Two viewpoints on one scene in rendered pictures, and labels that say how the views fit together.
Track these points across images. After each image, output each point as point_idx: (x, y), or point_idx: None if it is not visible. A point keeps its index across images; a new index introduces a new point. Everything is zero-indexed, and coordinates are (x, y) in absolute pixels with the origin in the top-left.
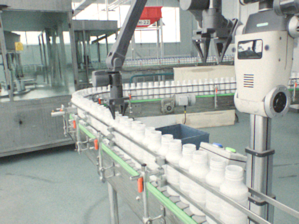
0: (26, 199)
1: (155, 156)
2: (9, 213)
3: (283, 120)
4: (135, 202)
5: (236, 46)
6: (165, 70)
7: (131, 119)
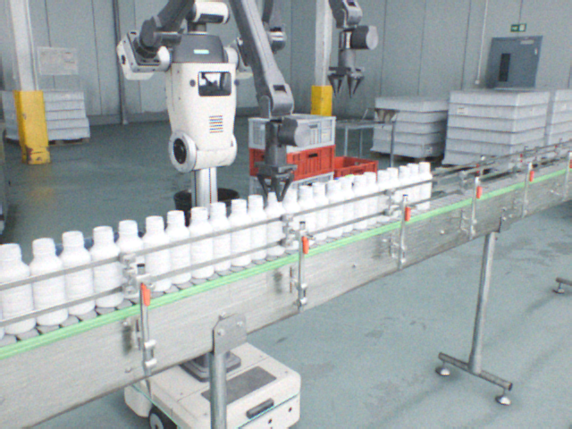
0: None
1: (378, 195)
2: None
3: None
4: (347, 277)
5: (196, 78)
6: None
7: (300, 187)
